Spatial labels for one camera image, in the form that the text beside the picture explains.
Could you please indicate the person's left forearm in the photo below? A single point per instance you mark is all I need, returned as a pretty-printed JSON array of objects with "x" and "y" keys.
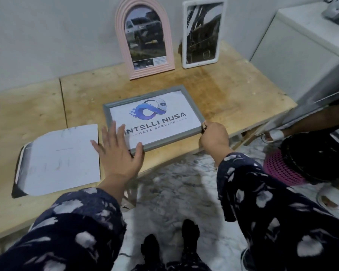
[{"x": 73, "y": 231}]

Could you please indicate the white sandal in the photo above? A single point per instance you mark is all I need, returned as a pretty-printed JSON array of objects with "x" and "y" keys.
[
  {"x": 275, "y": 135},
  {"x": 332, "y": 196}
]

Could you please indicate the person's dark clothing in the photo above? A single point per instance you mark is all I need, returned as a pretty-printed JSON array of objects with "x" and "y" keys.
[{"x": 190, "y": 237}]

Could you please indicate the grey framed Intelli Nusa sign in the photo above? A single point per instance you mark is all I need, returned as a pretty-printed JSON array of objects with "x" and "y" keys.
[{"x": 144, "y": 97}]

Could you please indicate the person's right forearm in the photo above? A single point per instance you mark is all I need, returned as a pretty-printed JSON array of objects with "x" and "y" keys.
[{"x": 271, "y": 217}]

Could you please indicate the pink arched photo frame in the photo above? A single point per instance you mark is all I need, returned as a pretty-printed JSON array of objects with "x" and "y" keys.
[{"x": 121, "y": 39}]

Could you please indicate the dark print sheet face-down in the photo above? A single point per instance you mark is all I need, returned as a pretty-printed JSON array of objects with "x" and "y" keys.
[{"x": 62, "y": 160}]

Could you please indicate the brown wiping cloth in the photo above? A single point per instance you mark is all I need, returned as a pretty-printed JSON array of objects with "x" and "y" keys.
[{"x": 204, "y": 127}]

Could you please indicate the person's right hand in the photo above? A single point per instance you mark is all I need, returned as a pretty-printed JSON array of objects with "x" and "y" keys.
[{"x": 216, "y": 141}]

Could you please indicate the person's left hand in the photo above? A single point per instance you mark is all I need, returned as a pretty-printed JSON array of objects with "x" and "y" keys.
[{"x": 118, "y": 163}]

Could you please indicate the white picture frame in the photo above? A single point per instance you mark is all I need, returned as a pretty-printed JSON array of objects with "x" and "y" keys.
[{"x": 184, "y": 39}]

